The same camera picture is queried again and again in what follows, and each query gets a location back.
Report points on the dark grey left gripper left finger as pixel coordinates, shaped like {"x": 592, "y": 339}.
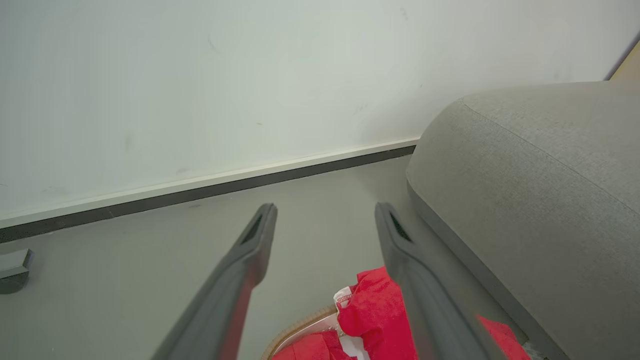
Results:
{"x": 235, "y": 280}

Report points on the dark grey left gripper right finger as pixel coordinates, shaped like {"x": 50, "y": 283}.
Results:
{"x": 425, "y": 300}

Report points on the white and black baseboard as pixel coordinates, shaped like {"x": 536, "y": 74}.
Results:
{"x": 200, "y": 187}

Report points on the red and white clothing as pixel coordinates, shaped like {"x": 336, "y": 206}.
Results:
{"x": 375, "y": 310}

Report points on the woven tan laundry basket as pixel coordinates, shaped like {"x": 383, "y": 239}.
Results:
{"x": 295, "y": 332}

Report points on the grey floor block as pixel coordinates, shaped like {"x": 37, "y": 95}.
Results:
{"x": 12, "y": 270}

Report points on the grey fabric ottoman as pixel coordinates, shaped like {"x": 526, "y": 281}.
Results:
{"x": 540, "y": 200}

